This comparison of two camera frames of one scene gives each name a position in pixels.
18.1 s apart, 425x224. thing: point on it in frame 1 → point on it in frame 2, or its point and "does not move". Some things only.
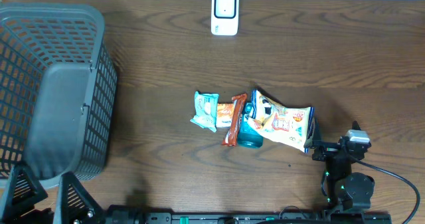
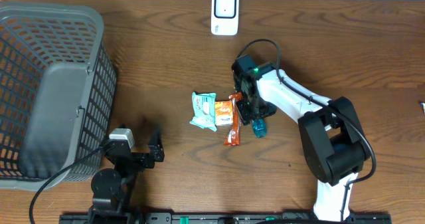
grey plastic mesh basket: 58,92 does not move
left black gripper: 69,195 → 156,147
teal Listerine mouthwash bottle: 249,137 → 259,127
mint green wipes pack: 206,106 does not move
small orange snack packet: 224,114 does not move
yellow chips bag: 291,125 → 423,104
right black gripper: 327,149 → 244,115
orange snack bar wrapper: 231,135 does not move
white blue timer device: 225,12 does not move
